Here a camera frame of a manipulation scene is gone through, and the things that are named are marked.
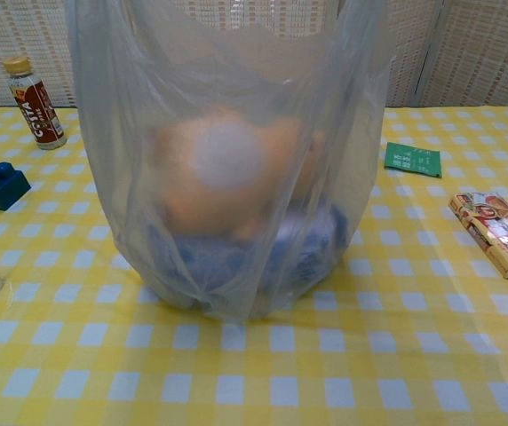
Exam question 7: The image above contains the translucent plastic bag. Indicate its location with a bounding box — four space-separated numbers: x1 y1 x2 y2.
65 0 397 324

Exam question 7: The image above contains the blue packet inside bag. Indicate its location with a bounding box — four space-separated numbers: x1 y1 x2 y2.
145 201 348 312

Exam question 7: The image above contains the orange plush toy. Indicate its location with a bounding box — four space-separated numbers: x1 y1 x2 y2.
149 104 326 243

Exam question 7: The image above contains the green paper sachet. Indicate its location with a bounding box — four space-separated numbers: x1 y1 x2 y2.
384 141 443 179

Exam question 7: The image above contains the yellow checkered tablecloth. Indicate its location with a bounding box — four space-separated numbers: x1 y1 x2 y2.
0 105 508 426

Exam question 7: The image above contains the Costa coffee bottle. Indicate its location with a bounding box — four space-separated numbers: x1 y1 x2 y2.
3 56 67 151

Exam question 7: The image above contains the blue building block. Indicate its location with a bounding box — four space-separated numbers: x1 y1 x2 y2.
0 158 32 210

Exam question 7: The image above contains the woven folding screen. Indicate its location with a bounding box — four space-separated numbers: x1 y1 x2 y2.
0 0 508 110

